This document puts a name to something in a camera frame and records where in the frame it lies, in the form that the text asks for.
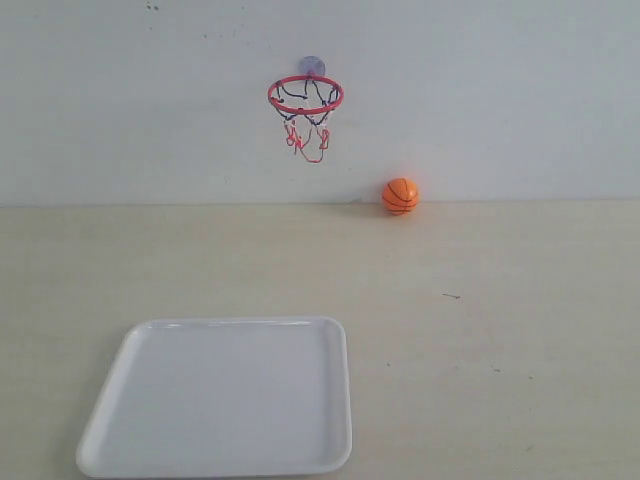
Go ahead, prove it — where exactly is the clear suction cup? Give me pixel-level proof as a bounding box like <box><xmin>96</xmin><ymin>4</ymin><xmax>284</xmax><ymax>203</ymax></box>
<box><xmin>297</xmin><ymin>56</ymin><xmax>326</xmax><ymax>77</ymax></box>

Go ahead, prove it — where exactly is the red mini basketball hoop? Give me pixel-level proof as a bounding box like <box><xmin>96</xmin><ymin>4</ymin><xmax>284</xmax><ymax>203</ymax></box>
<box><xmin>267</xmin><ymin>73</ymin><xmax>345</xmax><ymax>164</ymax></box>

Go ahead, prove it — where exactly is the white plastic tray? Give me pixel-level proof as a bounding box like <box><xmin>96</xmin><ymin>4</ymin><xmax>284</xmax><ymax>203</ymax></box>
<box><xmin>76</xmin><ymin>316</ymin><xmax>352</xmax><ymax>479</ymax></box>

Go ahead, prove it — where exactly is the small orange basketball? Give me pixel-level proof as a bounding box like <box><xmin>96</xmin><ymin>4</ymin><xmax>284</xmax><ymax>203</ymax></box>
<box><xmin>381</xmin><ymin>177</ymin><xmax>420</xmax><ymax>216</ymax></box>

